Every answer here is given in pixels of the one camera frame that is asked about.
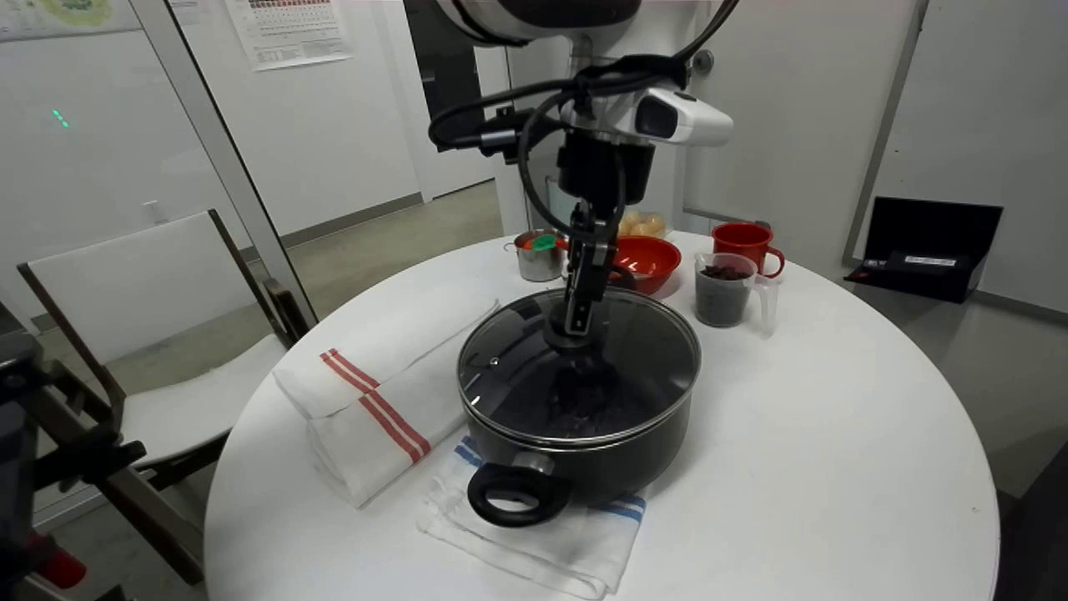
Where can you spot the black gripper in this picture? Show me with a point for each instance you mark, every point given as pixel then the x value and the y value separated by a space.
pixel 605 176

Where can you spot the glass lid with black knob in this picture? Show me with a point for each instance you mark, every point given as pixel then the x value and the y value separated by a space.
pixel 526 378

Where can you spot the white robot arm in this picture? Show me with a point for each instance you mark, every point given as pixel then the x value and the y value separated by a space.
pixel 620 46

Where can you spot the black cooking pot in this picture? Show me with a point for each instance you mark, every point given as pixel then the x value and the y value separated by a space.
pixel 522 483

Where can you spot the red bowl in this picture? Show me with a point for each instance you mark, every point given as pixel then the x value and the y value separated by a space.
pixel 646 264

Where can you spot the small metal cup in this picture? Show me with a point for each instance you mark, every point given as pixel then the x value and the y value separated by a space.
pixel 538 253

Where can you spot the bread rolls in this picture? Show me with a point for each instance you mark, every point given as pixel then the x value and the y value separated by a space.
pixel 641 225

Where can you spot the clear measuring cup dark contents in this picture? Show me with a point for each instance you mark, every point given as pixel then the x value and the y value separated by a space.
pixel 723 288

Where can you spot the red mug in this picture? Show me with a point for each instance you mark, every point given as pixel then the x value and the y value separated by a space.
pixel 752 241

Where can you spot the red striped white towel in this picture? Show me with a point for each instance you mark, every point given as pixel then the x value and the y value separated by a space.
pixel 382 392

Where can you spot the blue striped white towel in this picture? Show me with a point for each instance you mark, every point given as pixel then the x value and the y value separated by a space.
pixel 581 552

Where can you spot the open black case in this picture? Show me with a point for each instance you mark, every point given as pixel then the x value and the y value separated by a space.
pixel 930 248

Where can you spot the white chair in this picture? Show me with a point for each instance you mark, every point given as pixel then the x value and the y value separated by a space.
pixel 143 291

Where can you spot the black tripod stand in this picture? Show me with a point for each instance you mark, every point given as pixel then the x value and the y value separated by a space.
pixel 46 441

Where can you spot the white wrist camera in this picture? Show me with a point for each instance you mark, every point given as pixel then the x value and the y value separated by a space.
pixel 680 118

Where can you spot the wall poster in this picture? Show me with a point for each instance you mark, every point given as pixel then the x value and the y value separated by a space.
pixel 290 30

